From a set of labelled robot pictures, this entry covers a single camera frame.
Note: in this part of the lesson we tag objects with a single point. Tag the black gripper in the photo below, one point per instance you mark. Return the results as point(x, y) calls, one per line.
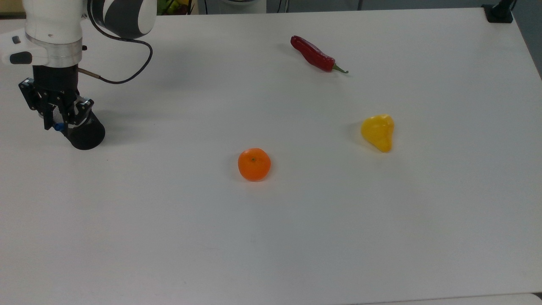
point(55, 82)

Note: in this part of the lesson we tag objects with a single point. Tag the blue and white marker pen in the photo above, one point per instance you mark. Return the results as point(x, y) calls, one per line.
point(59, 126)

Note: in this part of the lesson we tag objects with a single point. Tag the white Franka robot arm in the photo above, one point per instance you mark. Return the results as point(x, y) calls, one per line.
point(55, 29)

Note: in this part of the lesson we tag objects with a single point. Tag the black mesh pen cup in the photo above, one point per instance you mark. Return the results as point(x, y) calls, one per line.
point(87, 135)

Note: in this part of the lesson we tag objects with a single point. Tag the orange mandarin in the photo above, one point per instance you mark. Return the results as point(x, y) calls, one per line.
point(254, 164)

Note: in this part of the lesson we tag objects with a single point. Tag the red chili pepper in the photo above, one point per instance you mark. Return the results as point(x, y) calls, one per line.
point(313, 54)

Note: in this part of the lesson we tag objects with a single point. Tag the black camera pole with base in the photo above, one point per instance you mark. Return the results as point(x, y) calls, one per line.
point(499, 12)

